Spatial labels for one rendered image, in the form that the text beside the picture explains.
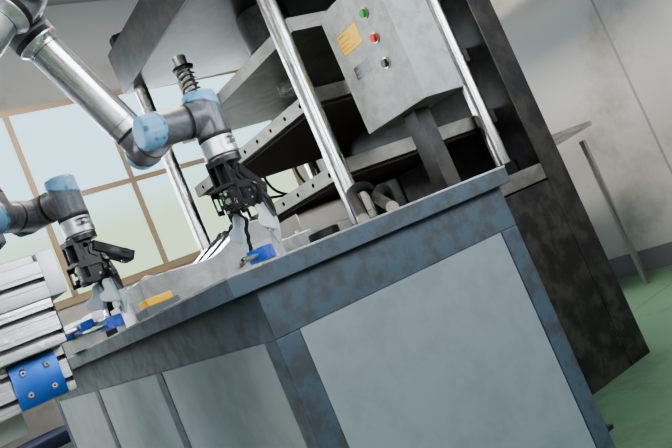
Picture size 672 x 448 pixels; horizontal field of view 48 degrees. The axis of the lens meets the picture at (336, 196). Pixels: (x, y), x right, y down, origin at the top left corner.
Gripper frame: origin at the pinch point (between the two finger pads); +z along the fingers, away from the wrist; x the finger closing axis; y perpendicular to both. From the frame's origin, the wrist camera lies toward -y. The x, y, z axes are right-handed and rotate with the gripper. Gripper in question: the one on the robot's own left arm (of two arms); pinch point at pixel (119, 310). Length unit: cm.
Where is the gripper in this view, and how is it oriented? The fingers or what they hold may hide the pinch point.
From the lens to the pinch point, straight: 189.9
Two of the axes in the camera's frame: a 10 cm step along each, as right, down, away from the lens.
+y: -6.7, 2.3, -7.0
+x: 6.3, -3.3, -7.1
